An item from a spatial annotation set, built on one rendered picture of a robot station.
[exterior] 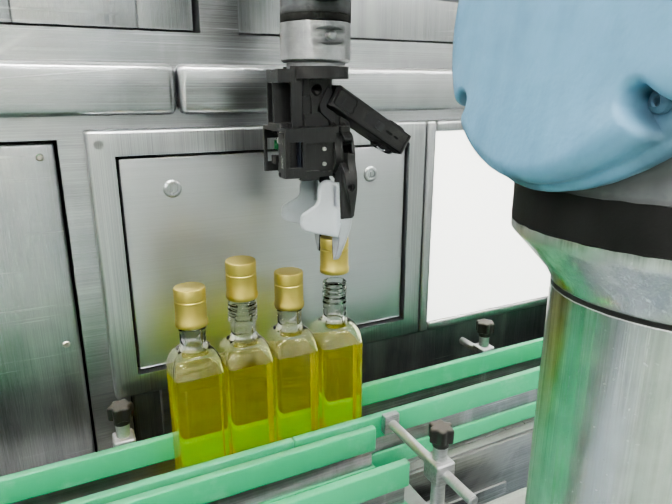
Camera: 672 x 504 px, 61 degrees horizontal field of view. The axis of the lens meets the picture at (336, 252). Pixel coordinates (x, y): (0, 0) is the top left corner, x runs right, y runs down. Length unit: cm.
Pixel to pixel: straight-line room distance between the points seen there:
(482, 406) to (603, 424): 67
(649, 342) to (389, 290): 73
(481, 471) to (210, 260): 49
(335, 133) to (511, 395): 48
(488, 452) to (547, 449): 66
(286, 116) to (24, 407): 50
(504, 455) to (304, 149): 54
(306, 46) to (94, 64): 25
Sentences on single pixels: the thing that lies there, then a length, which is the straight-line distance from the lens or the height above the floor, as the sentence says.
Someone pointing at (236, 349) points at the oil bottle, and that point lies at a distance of 65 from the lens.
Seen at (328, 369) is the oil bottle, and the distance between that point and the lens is 70.
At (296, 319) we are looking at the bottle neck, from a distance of 67.
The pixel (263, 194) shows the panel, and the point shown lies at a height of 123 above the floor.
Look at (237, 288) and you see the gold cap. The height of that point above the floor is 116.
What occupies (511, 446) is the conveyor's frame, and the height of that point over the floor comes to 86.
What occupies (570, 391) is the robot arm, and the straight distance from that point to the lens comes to 20.
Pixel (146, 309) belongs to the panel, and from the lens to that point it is 76.
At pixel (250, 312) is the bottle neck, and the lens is 64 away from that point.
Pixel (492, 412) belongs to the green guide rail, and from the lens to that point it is 88.
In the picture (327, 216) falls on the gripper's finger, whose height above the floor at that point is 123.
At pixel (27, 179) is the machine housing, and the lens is 75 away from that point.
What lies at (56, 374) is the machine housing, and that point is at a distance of 82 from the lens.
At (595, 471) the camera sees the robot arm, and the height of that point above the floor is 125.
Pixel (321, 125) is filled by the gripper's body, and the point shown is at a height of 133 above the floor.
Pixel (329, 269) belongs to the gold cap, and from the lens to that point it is 67.
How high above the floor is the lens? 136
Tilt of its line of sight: 16 degrees down
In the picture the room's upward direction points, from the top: straight up
